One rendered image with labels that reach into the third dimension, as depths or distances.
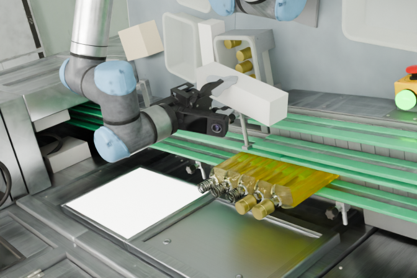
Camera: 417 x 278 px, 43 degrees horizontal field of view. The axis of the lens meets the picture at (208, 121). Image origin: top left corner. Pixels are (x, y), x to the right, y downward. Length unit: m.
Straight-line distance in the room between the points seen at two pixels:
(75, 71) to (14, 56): 3.83
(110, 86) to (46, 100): 1.07
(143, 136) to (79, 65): 0.20
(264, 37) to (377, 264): 0.69
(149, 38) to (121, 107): 1.00
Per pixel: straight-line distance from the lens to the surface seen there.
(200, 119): 1.11
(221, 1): 1.33
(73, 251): 1.62
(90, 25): 1.10
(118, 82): 1.00
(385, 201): 1.31
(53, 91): 2.07
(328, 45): 1.46
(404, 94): 1.25
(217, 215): 1.54
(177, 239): 1.47
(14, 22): 4.94
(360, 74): 1.43
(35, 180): 2.10
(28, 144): 2.06
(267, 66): 1.57
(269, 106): 1.14
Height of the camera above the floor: 1.87
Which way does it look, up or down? 35 degrees down
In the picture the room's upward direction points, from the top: 116 degrees counter-clockwise
